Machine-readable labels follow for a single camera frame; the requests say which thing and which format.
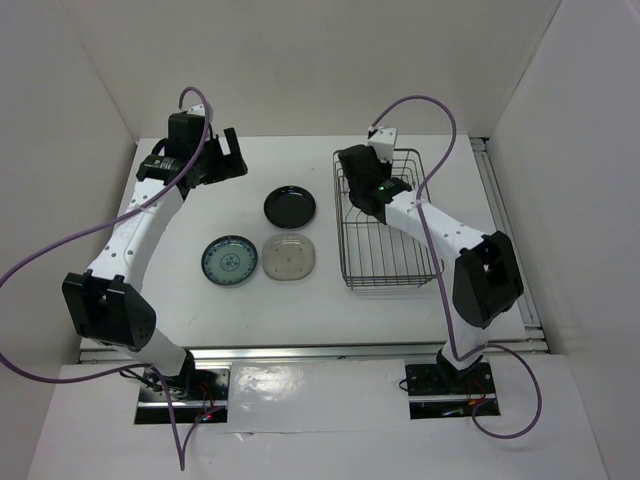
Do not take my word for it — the black glossy round plate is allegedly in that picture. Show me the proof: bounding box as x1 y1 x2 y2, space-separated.
263 185 317 230

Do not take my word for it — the smoky grey glass plate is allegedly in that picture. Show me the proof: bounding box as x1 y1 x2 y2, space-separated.
262 233 316 281

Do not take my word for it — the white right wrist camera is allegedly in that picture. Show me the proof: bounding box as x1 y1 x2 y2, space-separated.
366 126 398 164

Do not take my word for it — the grey wire dish rack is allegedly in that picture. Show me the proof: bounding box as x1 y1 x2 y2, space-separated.
331 147 447 293

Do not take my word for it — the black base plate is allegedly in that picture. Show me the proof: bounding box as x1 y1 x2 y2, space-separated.
134 368 231 425
398 362 500 420

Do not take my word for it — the aluminium rail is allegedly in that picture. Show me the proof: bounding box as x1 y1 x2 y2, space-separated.
470 137 550 353
77 328 550 364

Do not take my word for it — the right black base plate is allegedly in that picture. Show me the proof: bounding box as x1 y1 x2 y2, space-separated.
398 362 500 420

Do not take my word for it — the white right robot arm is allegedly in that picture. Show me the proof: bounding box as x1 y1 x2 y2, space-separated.
337 145 524 392

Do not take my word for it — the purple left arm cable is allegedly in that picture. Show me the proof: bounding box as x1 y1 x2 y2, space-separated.
0 87 216 472

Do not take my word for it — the aluminium right side rail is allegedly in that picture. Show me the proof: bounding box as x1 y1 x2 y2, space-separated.
470 137 550 353

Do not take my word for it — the aluminium front rail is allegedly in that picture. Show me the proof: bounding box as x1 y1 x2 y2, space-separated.
77 328 550 364

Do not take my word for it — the blue floral ceramic plate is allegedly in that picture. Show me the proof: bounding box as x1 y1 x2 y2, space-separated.
200 235 258 287

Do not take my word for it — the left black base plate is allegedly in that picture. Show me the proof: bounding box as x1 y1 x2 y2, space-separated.
134 368 231 425

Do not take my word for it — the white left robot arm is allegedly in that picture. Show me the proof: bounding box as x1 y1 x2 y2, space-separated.
62 105 248 399

